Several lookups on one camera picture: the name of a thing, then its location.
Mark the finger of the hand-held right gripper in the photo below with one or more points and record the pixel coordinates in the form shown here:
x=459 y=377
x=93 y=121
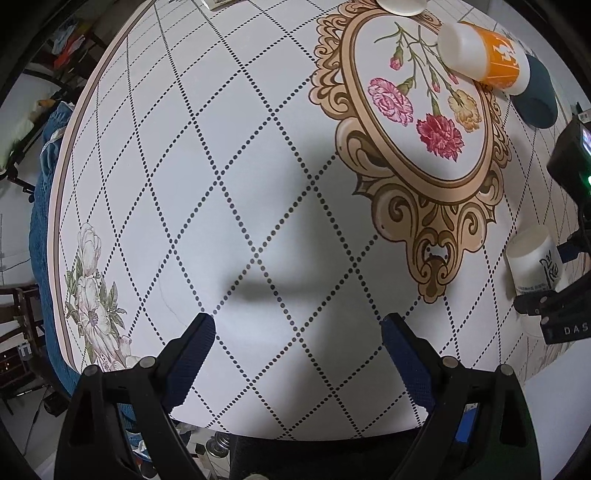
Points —
x=569 y=253
x=540 y=302

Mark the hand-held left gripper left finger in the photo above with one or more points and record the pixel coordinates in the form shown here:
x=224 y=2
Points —
x=191 y=362

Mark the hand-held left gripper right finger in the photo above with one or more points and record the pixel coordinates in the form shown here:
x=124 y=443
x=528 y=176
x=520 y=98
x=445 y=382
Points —
x=408 y=364

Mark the white cup with green print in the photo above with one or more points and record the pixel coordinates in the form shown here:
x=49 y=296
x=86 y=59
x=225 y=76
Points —
x=531 y=263

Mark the dark blue bowl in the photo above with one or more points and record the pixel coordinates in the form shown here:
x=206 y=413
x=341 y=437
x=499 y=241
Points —
x=538 y=94

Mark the orange and white bottle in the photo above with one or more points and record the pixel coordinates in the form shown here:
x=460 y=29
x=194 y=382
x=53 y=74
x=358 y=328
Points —
x=485 y=55

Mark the blue quilted table skirt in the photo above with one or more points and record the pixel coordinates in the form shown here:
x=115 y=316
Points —
x=44 y=221

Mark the white plate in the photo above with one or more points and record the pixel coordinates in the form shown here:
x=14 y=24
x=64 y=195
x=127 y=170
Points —
x=400 y=5

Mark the black stand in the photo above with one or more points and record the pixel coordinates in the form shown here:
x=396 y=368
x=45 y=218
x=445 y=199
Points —
x=18 y=182

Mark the pale green pillow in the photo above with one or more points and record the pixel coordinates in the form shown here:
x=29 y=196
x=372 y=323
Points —
x=11 y=127

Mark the dark wooden chair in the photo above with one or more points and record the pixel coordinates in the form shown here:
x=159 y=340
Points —
x=64 y=69

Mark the colourful clothes pile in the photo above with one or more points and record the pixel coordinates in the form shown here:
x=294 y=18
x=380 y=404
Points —
x=69 y=41

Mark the small card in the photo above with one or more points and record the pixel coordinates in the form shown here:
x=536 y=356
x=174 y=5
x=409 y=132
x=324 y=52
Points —
x=218 y=3

